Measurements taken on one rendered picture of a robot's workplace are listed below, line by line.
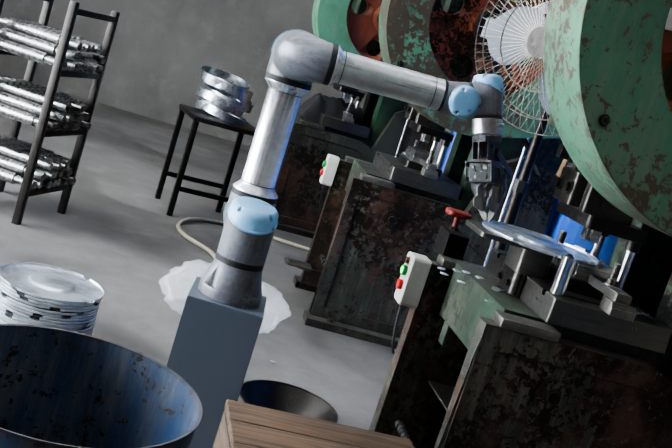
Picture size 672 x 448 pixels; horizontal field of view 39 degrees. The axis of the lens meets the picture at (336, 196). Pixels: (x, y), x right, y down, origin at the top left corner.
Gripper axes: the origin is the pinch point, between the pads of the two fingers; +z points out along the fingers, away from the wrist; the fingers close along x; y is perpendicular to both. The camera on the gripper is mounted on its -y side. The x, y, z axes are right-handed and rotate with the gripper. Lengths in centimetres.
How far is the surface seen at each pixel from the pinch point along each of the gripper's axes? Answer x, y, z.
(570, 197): 21.8, 3.1, -5.0
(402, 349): -25.3, -3.6, 35.7
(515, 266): 9.9, 6.6, 11.7
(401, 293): -24.2, -0.1, 20.5
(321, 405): -61, -20, 57
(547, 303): 21.4, 16.6, 19.1
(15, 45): -224, -35, -67
